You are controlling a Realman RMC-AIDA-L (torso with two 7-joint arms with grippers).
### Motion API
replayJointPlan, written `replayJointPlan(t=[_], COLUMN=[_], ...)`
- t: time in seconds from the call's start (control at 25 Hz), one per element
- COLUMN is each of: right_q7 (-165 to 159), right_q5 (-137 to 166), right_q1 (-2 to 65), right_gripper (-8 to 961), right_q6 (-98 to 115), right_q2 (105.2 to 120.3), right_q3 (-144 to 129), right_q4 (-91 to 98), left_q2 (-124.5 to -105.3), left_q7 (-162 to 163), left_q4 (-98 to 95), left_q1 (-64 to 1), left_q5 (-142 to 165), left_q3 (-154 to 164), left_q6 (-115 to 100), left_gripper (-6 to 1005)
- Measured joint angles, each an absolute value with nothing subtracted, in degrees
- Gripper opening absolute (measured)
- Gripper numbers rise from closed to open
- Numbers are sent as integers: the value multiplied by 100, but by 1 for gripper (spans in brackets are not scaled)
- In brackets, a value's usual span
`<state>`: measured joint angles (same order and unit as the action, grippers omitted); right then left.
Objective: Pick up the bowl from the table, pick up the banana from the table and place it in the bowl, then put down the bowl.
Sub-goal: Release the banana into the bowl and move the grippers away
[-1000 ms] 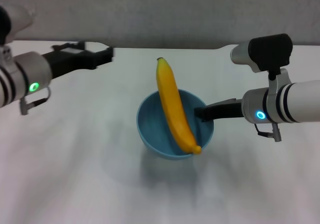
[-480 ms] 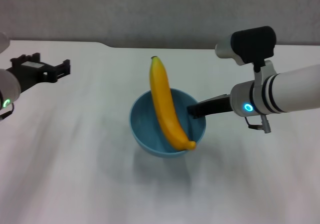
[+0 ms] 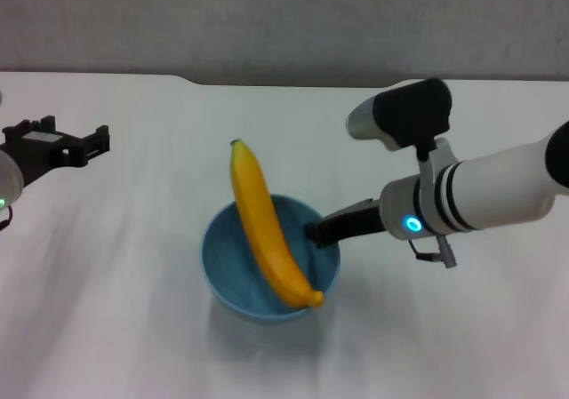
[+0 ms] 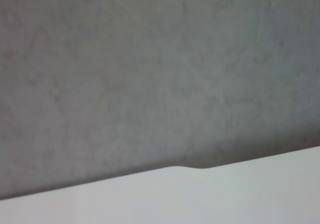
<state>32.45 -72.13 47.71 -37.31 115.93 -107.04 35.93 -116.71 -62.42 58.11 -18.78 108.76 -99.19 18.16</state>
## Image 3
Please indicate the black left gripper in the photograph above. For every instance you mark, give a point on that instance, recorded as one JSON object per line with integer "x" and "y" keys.
{"x": 40, "y": 154}

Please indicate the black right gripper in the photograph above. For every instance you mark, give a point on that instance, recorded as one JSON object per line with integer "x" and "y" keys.
{"x": 355, "y": 221}

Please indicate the yellow banana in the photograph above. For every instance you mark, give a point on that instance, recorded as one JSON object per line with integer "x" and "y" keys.
{"x": 262, "y": 221}

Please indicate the blue bowl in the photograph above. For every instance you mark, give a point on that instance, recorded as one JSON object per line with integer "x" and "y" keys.
{"x": 231, "y": 274}

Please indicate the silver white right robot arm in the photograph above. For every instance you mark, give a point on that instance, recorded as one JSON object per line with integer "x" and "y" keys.
{"x": 489, "y": 190}

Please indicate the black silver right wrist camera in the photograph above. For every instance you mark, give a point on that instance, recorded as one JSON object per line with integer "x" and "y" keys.
{"x": 409, "y": 110}

